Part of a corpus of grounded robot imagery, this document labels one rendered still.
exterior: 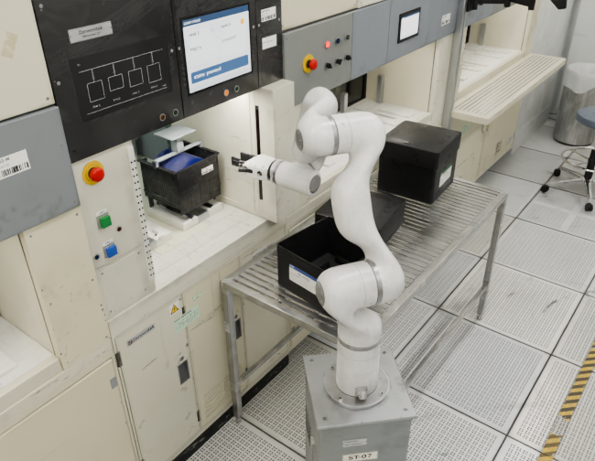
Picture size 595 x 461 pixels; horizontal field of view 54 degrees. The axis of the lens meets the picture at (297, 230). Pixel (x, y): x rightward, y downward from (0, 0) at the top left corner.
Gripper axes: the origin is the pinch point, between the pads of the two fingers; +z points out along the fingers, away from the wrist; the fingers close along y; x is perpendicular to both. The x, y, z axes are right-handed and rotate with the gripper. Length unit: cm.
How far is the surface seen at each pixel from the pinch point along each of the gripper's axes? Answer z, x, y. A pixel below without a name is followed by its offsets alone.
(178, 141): 29.9, -0.5, -0.6
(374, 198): -23, -33, 56
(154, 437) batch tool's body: 2, -93, -54
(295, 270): -27.6, -32.0, -5.8
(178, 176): 21.6, -8.5, -10.2
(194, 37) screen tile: 1.9, 43.9, -14.2
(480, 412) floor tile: -84, -119, 53
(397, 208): -35, -33, 54
